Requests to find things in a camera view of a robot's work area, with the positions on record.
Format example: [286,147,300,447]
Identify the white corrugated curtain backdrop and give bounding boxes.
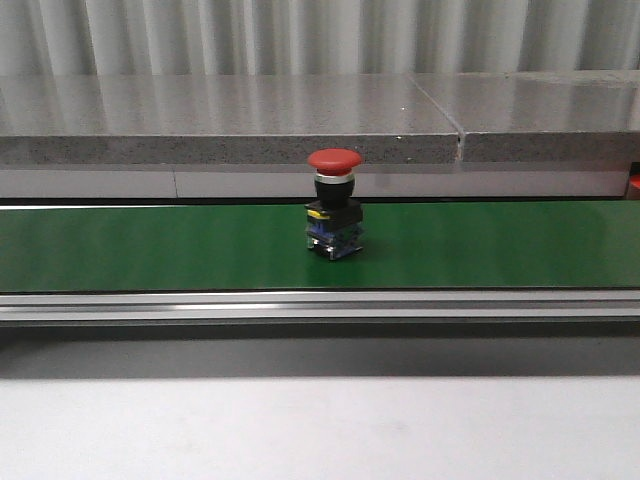
[1,1,639,75]

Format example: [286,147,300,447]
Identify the grey speckled stone countertop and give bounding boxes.
[1,71,639,167]

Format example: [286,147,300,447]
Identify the aluminium conveyor frame rail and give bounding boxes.
[1,289,639,327]

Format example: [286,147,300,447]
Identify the green conveyor belt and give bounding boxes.
[1,200,639,293]

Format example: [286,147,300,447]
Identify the red mushroom button yellow tab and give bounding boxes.
[305,148,363,261]

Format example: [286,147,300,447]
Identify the red mushroom push button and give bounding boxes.
[626,174,640,200]

